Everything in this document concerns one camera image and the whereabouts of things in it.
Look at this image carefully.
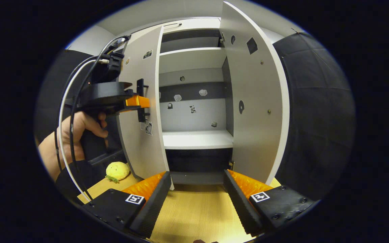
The black cable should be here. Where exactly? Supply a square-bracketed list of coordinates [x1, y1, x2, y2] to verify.
[54, 35, 131, 200]

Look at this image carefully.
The white cabinet door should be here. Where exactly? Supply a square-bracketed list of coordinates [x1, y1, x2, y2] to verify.
[218, 1, 290, 186]
[117, 25, 175, 190]

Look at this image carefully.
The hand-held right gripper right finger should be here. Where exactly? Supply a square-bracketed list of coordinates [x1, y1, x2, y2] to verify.
[223, 169, 317, 237]

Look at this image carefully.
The black door handle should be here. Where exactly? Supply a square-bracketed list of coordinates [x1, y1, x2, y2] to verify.
[136, 78, 150, 123]

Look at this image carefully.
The yellow plush toy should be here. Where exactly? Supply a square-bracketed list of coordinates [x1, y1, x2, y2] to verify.
[105, 161, 131, 184]

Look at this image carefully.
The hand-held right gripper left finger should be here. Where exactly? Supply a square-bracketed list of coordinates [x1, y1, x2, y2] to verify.
[81, 171, 172, 239]

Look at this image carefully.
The white cabinet shelf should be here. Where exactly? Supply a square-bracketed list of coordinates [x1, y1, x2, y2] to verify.
[159, 47, 228, 74]
[162, 130, 234, 150]

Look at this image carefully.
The double-door shoe cabinet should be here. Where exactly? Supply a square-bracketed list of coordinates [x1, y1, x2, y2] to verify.
[127, 17, 236, 186]

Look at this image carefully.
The white cable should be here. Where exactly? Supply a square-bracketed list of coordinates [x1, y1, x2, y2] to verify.
[59, 59, 111, 203]

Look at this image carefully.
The black backdrop cloth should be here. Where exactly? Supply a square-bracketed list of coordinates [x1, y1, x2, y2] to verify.
[34, 32, 356, 203]

